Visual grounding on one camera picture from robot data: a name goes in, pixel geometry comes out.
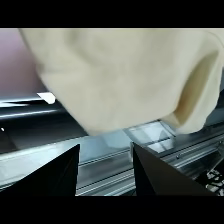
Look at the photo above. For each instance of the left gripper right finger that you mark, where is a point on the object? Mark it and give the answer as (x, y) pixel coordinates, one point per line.
(160, 178)

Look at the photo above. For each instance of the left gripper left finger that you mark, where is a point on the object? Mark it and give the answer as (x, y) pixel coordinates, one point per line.
(53, 176)

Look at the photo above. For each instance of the silver frame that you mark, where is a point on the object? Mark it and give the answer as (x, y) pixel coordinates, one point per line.
(106, 173)

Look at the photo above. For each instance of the cream shirt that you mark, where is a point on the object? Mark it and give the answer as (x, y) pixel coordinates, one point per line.
(113, 76)

